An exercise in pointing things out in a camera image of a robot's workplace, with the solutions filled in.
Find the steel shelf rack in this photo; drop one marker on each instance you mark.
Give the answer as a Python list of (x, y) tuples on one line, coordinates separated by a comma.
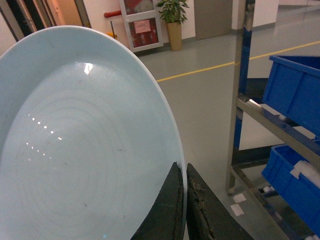
[(245, 102)]

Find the blue bin shelf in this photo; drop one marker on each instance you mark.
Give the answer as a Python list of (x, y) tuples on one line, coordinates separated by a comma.
[(293, 89), (299, 192)]

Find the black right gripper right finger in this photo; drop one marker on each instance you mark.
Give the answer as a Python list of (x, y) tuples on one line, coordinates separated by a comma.
[(206, 216)]

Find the potted green plant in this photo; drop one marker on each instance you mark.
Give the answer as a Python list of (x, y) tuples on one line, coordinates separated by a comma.
[(173, 13)]

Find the blue bin upper shelf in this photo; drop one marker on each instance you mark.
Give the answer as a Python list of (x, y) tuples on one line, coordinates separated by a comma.
[(293, 89)]

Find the red fire cabinet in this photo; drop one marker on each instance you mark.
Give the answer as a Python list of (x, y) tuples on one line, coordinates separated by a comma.
[(142, 24)]

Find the blue bin lower shelf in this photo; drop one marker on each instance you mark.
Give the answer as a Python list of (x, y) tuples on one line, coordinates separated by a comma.
[(299, 192)]

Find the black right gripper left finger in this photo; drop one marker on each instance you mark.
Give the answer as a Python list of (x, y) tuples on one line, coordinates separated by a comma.
[(165, 218)]

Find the light blue oval tray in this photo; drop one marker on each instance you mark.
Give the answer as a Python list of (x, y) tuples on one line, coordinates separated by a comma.
[(87, 138)]

